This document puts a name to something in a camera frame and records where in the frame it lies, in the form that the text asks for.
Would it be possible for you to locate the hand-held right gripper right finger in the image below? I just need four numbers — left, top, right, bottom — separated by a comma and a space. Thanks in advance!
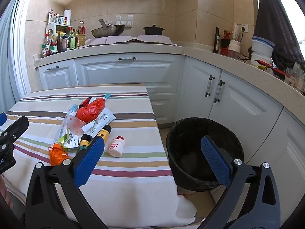
201, 135, 282, 229

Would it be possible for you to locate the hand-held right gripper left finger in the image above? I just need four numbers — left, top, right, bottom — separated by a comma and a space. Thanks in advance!
25, 137, 110, 229

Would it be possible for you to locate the brown bottle yellow label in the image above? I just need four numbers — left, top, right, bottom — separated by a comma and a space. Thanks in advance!
96, 125, 112, 146
79, 134, 92, 151

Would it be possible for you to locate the white green printed wrapper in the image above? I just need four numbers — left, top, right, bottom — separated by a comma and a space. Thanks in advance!
49, 134, 81, 152

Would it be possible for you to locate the white pill bottle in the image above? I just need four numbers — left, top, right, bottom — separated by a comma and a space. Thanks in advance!
108, 135, 126, 158

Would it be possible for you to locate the black trash bin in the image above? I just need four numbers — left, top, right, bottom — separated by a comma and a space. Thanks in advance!
165, 117, 245, 192

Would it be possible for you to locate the white green tube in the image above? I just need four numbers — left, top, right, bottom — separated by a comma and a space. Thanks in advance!
82, 119, 106, 139

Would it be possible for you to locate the small orange plastic bag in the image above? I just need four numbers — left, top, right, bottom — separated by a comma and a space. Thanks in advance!
49, 143, 69, 166

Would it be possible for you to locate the clear orange dotted wrapper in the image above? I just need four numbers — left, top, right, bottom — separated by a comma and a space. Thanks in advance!
56, 113, 86, 146

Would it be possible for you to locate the white printed packet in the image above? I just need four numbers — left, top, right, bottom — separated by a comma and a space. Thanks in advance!
95, 107, 116, 125

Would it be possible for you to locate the large orange plastic bag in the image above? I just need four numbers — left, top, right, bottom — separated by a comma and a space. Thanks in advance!
76, 98, 106, 124

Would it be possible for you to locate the teal strip packet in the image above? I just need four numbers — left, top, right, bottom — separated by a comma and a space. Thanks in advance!
68, 104, 79, 117

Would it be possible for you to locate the red marker pen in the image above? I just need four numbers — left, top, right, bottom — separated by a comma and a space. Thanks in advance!
79, 97, 93, 109

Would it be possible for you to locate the striped tablecloth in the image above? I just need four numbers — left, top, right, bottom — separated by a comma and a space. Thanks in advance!
0, 83, 198, 227

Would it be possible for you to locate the row of condiment bottles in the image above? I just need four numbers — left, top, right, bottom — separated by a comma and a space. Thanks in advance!
42, 9, 87, 58

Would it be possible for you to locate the red utensil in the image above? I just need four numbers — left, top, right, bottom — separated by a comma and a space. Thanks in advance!
256, 60, 286, 75

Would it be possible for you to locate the white kitchen cabinet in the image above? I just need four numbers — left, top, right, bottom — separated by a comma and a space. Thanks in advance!
33, 52, 305, 229

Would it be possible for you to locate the small white container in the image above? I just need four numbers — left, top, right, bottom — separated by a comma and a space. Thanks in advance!
250, 52, 273, 66

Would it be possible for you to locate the clear drinking glass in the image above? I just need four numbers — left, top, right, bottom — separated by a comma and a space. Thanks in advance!
284, 67, 295, 85

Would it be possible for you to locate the white jar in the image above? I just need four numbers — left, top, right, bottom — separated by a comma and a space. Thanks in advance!
228, 40, 241, 59

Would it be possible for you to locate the black cup with red packets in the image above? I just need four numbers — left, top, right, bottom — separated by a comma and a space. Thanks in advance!
220, 30, 232, 56

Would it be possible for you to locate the dark oil bottle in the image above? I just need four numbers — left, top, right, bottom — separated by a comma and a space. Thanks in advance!
213, 27, 221, 53

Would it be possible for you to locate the paper towel roll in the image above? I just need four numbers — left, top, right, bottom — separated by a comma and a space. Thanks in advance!
63, 9, 72, 26

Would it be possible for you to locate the large white lidded container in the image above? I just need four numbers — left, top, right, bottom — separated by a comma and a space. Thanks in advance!
251, 36, 274, 58

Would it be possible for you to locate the steel wok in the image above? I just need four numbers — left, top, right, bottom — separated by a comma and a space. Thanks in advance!
91, 19, 126, 39

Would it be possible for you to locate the white stove cover cloth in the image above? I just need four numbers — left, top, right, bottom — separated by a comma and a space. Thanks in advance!
84, 35, 178, 46

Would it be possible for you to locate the black lidded pot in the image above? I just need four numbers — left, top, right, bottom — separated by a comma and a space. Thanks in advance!
143, 24, 165, 36

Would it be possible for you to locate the dark hanging cloth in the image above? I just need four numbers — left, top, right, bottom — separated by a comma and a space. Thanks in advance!
254, 0, 305, 69

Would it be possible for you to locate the white ceramic door handle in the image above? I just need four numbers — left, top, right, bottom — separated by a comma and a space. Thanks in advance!
214, 80, 225, 104
205, 75, 215, 97

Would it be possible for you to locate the white door frame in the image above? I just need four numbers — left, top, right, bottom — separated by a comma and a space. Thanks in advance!
0, 0, 32, 115

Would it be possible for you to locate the black power cable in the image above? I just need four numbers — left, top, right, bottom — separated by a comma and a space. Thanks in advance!
237, 30, 253, 64

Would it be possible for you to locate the white wall hook rack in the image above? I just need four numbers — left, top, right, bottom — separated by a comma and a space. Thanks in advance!
116, 15, 133, 27

